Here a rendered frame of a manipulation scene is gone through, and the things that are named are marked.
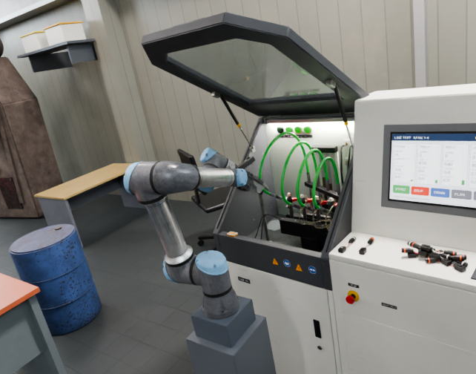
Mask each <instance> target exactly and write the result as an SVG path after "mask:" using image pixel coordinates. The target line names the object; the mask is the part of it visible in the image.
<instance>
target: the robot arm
mask: <svg viewBox="0 0 476 374"><path fill-rule="evenodd" d="M200 161H201V162H202V163H204V165H203V167H202V168H200V167H196V166H195V165H192V164H186V163H177V162H172V161H153V162H144V161H141V162H139V163H132V164H131V165H129V166H128V168H127V169H126V171H125V175H124V187H125V190H126V191H127V192H128V193H129V194H132V195H136V198H137V200H138V201H139V204H141V205H144V206H145V207H146V209H147V211H148V214H149V216H150V218H151V220H152V223H153V225H154V227H155V230H156V232H157V234H158V236H159V239H160V241H161V243H162V245H163V248H164V250H165V252H166V255H165V259H164V262H163V266H164V267H163V272H164V274H165V277H166V278H167V279H168V280H170V281H172V282H175V283H186V284H191V285H197V286H201V287H202V291H203V300H202V311H203V313H204V315H205V316H206V317H207V318H210V319H216V320H217V319H223V318H227V317H230V316H232V315H233V314H234V313H236V312H237V310H238V309H239V307H240V302H239V297H238V295H237V294H236V293H235V291H234V289H233V287H232V285H231V278H230V274H229V271H228V263H227V261H226V258H225V256H224V254H223V253H221V252H218V251H214V250H209V251H204V252H201V253H199V254H198V255H195V254H194V251H193V249H192V247H191V246H189V245H187V244H186V242H185V239H184V237H183V235H182V232H181V230H180V227H179V224H178V223H177V220H176V217H175V215H174V212H173V209H172V208H171V205H170V203H169V200H168V195H169V194H175V193H180V192H184V191H193V190H195V189H197V188H198V189H199V190H201V191H203V192H211V191H213V189H214V187H232V186H234V187H235V188H238V189H239V190H240V191H250V190H251V192H252V193H253V194H254V193H256V192H257V193H261V191H262V190H263V189H264V188H265V189H268V190H269V188H268V186H267V185H266V184H265V183H264V181H263V180H261V179H260V178H258V177H257V176H255V175H254V174H252V173H251V172H249V171H246V170H244V169H245V168H247V167H248V166H249V165H251V164H253V162H255V161H256V159H255V158H254V157H248V158H247V159H246V160H245V161H244V162H242V163H240V164H239V165H237V164H235V163H234V162H232V161H231V160H229V159H228V158H226V157H224V156H223V155H221V154H220V153H218V152H217V151H215V150H213V149H212V148H206V149H205V150H204V151H203V152H202V154H201V157H200Z"/></svg>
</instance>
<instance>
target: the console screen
mask: <svg viewBox="0 0 476 374"><path fill-rule="evenodd" d="M381 206H382V207H388V208H394V209H406V210H412V211H424V212H431V213H438V214H450V215H456V216H462V217H474V218H476V123H439V124H400V125H384V133H383V173H382V194H381Z"/></svg>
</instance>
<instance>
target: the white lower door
mask: <svg viewBox="0 0 476 374"><path fill-rule="evenodd" d="M227 263H228V271H229V274H230V278H231V285H232V287H233V289H234V291H235V293H236V294H237V295H238V296H241V297H244V298H250V299H252V302H253V306H254V313H255V314H256V315H261V316H264V317H266V321H267V325H268V333H269V337H270V341H271V348H272V353H273V357H274V365H275V369H276V374H337V363H336V357H335V350H334V339H333V332H332V326H331V314H330V308H329V302H328V290H327V289H323V288H319V287H317V286H312V285H309V284H307V283H302V282H299V281H296V280H292V279H288V278H284V277H281V276H279V275H274V274H271V273H268V272H264V271H260V270H258V269H253V268H250V267H247V266H243V265H239V264H237V263H232V262H229V261H227Z"/></svg>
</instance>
